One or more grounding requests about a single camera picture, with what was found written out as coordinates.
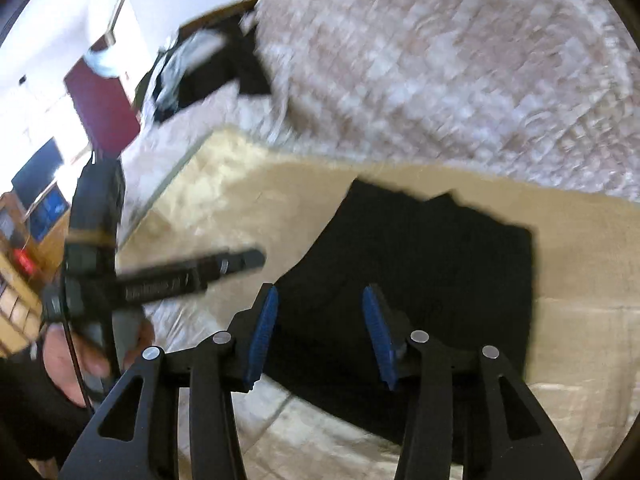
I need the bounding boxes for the dark clothes pile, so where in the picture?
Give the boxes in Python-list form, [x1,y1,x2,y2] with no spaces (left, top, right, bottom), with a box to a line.
[132,0,271,124]

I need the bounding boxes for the black pants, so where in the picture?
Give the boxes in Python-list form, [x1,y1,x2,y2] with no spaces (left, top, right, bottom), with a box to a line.
[264,180,534,443]

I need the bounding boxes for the person's left hand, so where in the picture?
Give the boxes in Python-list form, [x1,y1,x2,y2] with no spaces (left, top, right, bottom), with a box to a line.
[41,316,156,409]

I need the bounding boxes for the floral quilted comforter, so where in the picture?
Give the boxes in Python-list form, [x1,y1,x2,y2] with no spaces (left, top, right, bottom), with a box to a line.
[119,0,639,236]

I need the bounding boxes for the maroon cabinet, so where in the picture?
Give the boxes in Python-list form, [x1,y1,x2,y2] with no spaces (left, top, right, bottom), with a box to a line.
[63,36,140,158]

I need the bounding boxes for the wooden shelf unit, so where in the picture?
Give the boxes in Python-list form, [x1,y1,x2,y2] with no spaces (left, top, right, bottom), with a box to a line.
[0,136,72,359]

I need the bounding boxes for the gold satin bedspread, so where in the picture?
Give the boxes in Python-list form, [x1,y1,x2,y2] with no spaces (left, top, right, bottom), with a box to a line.
[118,131,639,479]

